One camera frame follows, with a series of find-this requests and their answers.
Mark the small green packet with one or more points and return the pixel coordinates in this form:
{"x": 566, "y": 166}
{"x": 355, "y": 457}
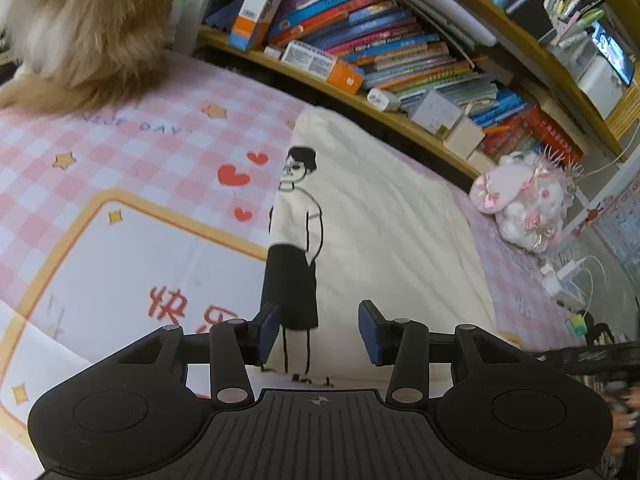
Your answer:
{"x": 577, "y": 325}

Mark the white power adapter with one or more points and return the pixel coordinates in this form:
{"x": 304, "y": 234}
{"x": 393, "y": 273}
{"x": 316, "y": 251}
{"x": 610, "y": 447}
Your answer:
{"x": 562, "y": 280}

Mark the cream printed t-shirt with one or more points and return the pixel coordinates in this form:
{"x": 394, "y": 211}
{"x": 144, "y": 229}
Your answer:
{"x": 390, "y": 240}

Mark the cream square box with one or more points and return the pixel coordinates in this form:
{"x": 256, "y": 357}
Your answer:
{"x": 465, "y": 140}

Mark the lit phone screen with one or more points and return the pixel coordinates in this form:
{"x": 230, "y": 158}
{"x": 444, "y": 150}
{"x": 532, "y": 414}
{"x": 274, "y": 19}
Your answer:
{"x": 612, "y": 52}

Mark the bundle of pastel pens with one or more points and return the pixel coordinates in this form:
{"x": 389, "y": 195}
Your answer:
{"x": 575, "y": 15}

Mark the white charger plug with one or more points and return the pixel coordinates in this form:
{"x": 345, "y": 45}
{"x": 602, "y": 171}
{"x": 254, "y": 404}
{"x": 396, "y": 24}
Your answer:
{"x": 382, "y": 100}

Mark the wooden bookshelf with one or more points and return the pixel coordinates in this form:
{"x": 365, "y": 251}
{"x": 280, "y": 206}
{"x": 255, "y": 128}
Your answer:
{"x": 530, "y": 60}

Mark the colourful wall poster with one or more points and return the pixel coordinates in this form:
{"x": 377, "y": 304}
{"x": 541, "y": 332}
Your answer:
{"x": 617, "y": 220}

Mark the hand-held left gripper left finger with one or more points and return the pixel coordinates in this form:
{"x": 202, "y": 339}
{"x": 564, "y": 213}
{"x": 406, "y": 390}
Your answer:
{"x": 267, "y": 335}

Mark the stack of red volumes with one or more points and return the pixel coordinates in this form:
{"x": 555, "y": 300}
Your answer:
{"x": 545, "y": 135}

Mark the white frame post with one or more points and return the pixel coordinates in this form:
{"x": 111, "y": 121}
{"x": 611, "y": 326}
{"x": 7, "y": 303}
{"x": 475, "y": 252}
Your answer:
{"x": 197, "y": 5}

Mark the pink white bunny plush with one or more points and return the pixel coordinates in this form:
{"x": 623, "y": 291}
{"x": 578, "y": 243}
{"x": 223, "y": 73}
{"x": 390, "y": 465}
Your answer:
{"x": 520, "y": 210}

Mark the small white box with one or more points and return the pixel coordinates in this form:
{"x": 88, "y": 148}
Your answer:
{"x": 482, "y": 161}

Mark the pink checked printed blanket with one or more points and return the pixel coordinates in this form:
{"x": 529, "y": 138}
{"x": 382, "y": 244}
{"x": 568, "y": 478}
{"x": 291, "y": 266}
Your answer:
{"x": 125, "y": 160}

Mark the black pen holder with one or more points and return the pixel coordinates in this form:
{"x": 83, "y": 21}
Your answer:
{"x": 530, "y": 15}

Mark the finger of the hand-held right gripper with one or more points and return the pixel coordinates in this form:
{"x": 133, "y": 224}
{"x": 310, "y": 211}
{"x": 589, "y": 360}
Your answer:
{"x": 590, "y": 358}

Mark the flat orange blue box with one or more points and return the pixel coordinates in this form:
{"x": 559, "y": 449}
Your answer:
{"x": 320, "y": 65}

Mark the row of colourful books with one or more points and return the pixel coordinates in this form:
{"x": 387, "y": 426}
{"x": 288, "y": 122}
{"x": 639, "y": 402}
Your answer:
{"x": 360, "y": 15}

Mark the tan fluffy plush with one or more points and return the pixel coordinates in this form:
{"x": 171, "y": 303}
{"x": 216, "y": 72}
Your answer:
{"x": 95, "y": 25}

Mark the tall orange blue box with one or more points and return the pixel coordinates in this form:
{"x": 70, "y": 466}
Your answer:
{"x": 257, "y": 10}

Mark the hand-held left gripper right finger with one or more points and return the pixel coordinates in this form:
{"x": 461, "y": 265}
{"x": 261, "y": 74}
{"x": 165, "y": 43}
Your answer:
{"x": 372, "y": 332}

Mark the white cardboard box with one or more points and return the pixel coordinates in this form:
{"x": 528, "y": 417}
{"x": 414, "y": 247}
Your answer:
{"x": 435, "y": 112}

